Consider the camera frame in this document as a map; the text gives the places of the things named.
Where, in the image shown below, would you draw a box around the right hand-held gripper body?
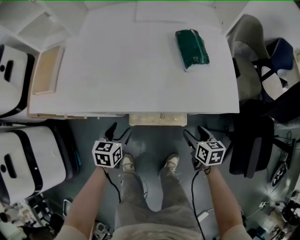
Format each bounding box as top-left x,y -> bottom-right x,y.
192,140 -> 226,171

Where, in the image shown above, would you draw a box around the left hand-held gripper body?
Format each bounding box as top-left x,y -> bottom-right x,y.
92,135 -> 124,169

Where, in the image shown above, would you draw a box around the cream upholstered stool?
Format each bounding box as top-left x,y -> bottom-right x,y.
128,112 -> 188,128

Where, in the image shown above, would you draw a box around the white desk with hutch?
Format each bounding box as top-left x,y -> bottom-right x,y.
0,0 -> 240,120

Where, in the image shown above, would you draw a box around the person's right forearm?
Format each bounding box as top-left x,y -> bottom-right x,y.
205,165 -> 245,235

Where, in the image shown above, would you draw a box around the person's left forearm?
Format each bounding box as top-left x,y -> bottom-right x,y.
61,166 -> 111,235

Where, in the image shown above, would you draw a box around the person's left shoe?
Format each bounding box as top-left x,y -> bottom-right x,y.
122,153 -> 136,174

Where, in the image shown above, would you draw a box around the person's shoe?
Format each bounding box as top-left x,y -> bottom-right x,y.
122,153 -> 136,174
161,153 -> 180,174

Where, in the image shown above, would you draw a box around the person's right shoe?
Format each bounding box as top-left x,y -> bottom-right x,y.
161,153 -> 180,174

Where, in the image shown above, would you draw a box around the black mesh office chair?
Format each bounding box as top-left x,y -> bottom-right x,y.
228,81 -> 300,179

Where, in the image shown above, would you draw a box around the white power adapter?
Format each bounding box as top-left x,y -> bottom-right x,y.
197,210 -> 210,223

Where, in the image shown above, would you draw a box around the person's grey trousers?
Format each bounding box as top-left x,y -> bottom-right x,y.
114,164 -> 200,235

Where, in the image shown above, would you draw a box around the black white patterned device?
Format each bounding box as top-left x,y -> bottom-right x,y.
271,161 -> 288,188

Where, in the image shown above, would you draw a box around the white machine with black band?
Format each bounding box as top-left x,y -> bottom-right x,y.
0,44 -> 36,119
0,126 -> 81,205

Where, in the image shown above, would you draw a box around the grey upholstered chair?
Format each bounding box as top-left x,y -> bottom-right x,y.
230,14 -> 270,105

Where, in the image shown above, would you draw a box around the green pouch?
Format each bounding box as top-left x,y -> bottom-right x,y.
175,28 -> 210,73

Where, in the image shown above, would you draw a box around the shallow wooden tray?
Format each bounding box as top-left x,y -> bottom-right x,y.
32,45 -> 66,95

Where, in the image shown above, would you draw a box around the person's light shirt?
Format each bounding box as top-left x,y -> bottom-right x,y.
52,221 -> 255,240

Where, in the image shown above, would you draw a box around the blue chair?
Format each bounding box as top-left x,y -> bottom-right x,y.
259,37 -> 294,102

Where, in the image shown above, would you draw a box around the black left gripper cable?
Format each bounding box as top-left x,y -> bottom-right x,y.
104,168 -> 123,204

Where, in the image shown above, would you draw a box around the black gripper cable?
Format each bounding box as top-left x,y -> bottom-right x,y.
191,168 -> 203,240
104,168 -> 123,204

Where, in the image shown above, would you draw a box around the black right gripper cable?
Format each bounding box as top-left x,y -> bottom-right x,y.
191,168 -> 203,240

